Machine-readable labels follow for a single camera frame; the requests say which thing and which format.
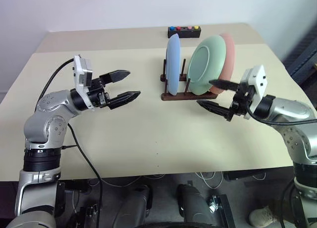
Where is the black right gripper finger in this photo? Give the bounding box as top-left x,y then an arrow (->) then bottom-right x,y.
197,100 -> 235,121
209,79 -> 240,91

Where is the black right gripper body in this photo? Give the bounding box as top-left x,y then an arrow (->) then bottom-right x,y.
229,83 -> 254,117

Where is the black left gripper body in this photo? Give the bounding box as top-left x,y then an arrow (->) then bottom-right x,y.
88,75 -> 112,109

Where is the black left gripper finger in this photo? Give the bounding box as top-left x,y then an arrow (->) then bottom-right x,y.
108,90 -> 141,111
100,69 -> 131,84

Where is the green plate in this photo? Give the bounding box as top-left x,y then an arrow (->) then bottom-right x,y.
187,35 -> 227,95

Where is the pink plate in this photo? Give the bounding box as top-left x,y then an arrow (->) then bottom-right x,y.
209,32 -> 235,95

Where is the blue plate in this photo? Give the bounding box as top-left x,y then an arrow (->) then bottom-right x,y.
165,34 -> 181,96

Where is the dark wooden dish rack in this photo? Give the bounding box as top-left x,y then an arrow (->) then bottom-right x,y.
160,58 -> 220,101

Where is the black button box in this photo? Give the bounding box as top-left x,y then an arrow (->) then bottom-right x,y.
167,26 -> 201,39

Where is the black bar under table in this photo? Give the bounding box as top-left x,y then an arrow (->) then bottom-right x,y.
224,171 -> 267,181

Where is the dark rounded shape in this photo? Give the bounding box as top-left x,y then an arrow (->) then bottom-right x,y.
176,183 -> 211,228
118,184 -> 154,228

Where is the black caster stand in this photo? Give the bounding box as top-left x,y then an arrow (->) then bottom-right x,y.
207,194 -> 236,228
74,205 -> 100,228

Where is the white shoe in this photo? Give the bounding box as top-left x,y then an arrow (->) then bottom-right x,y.
249,205 -> 278,227

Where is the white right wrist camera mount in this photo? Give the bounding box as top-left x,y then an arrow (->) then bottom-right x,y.
241,64 -> 267,120

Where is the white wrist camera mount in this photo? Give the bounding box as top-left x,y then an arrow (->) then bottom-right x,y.
73,55 -> 96,112
241,64 -> 267,120

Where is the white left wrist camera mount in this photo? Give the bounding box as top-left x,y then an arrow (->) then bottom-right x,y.
73,55 -> 96,112

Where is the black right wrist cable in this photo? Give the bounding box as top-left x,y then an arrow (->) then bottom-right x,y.
247,109 -> 317,126

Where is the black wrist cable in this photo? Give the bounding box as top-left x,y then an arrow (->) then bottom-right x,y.
36,58 -> 76,113
247,109 -> 317,126

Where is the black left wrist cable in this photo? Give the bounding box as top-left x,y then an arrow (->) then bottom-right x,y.
36,58 -> 76,113

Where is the black hanging cable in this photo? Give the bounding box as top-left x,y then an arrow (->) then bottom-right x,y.
61,123 -> 104,215

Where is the white floor cable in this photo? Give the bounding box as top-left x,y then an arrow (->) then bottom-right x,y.
195,172 -> 224,189
103,174 -> 150,187

